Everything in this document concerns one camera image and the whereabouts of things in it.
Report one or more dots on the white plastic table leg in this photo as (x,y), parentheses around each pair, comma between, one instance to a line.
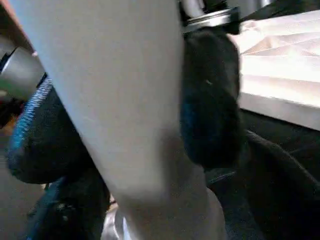
(112,87)

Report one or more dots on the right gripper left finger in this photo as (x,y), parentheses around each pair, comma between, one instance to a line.
(70,212)

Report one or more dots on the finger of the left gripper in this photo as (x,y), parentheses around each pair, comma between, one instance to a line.
(45,145)
(212,100)

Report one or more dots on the white plastic table top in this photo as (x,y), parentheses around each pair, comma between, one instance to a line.
(280,62)

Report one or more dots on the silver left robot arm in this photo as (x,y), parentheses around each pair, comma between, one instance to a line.
(210,20)

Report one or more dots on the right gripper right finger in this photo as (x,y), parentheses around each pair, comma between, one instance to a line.
(270,200)

